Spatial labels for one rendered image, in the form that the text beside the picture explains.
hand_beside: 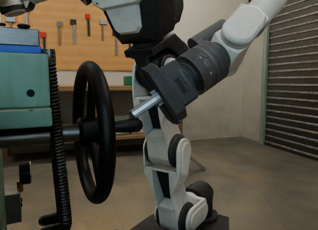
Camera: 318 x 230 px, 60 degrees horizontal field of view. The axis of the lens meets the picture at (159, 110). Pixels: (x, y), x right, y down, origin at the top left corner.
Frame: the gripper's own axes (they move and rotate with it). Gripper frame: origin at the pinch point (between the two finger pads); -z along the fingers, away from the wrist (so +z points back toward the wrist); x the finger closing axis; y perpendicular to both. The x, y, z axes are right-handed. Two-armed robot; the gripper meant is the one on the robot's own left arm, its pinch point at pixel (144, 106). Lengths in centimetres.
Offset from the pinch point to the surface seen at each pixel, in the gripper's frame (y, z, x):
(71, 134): -8.1, -13.1, 3.4
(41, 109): 1.0, -15.0, 8.9
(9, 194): -34.2, -33.4, 0.6
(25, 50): 0.8, -11.8, 18.5
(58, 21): -294, 60, 146
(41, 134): -7.2, -17.6, 6.4
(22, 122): 1.0, -18.5, 8.6
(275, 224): -107, 61, -110
